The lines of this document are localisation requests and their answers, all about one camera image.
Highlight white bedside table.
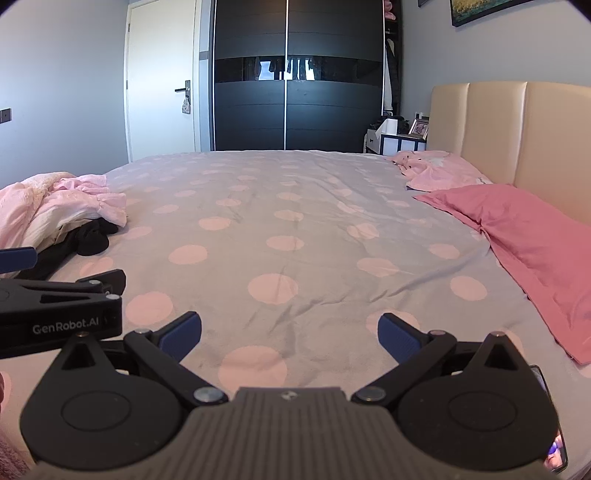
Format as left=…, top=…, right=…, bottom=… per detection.
left=364, top=117, right=430, bottom=155

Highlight bed with polka dot duvet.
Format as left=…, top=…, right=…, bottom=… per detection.
left=0, top=148, right=583, bottom=480

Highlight pink ruffled garment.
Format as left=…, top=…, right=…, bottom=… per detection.
left=0, top=174, right=127, bottom=254

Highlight cream garment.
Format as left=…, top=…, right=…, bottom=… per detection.
left=23, top=172, right=93, bottom=245

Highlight black garment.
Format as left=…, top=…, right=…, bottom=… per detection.
left=21, top=217, right=121, bottom=282

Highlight dark pink pillow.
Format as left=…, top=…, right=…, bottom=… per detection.
left=413, top=185, right=591, bottom=365

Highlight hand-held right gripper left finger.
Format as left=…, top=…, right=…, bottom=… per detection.
left=55, top=311, right=229, bottom=407

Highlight light pink printed pillow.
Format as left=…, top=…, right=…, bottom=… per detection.
left=390, top=150, right=492, bottom=192

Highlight hanging dark clothes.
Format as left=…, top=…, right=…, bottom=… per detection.
left=384, top=36, right=403, bottom=116

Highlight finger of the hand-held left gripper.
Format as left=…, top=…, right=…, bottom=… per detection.
left=76, top=270, right=127, bottom=296
left=0, top=247, right=38, bottom=274

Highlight white door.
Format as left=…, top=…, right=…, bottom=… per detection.
left=126, top=0, right=201, bottom=162

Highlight white container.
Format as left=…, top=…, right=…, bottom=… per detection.
left=376, top=117, right=409, bottom=136

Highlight smartphone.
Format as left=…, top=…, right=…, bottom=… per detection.
left=529, top=364, right=570, bottom=474

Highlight framed wall picture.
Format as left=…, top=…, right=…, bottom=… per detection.
left=449, top=0, right=522, bottom=27

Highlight cream padded headboard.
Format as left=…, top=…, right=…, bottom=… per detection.
left=428, top=81, right=591, bottom=241

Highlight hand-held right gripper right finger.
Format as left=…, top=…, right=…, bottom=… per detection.
left=352, top=313, right=532, bottom=404

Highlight black sliding wardrobe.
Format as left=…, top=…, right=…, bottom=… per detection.
left=210, top=0, right=403, bottom=152

